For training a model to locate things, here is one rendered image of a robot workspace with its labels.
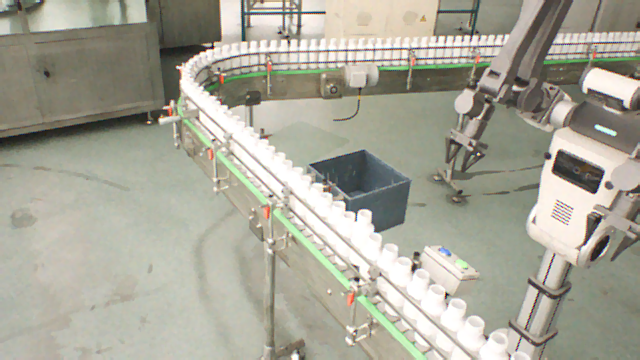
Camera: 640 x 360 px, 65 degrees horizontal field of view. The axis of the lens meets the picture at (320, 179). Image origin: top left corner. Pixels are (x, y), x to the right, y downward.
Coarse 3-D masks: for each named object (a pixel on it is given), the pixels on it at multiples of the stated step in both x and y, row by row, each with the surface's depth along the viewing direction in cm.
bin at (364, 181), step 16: (320, 160) 215; (336, 160) 219; (352, 160) 225; (368, 160) 226; (320, 176) 204; (336, 176) 224; (352, 176) 230; (368, 176) 229; (384, 176) 219; (400, 176) 210; (336, 192) 197; (352, 192) 235; (368, 192) 194; (384, 192) 199; (400, 192) 205; (352, 208) 193; (368, 208) 198; (384, 208) 204; (400, 208) 210; (384, 224) 209; (400, 224) 215
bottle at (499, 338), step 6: (492, 336) 107; (498, 336) 108; (504, 336) 107; (492, 342) 106; (498, 342) 108; (504, 342) 107; (480, 348) 109; (486, 348) 108; (492, 348) 106; (498, 348) 105; (504, 348) 105; (480, 354) 108; (486, 354) 107; (492, 354) 106; (498, 354) 106; (504, 354) 107
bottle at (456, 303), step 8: (456, 304) 116; (464, 304) 114; (448, 312) 115; (456, 312) 113; (464, 312) 114; (440, 320) 117; (448, 320) 115; (456, 320) 114; (464, 320) 115; (448, 328) 115; (456, 328) 114; (440, 336) 118; (440, 344) 118; (448, 344) 117; (448, 352) 118
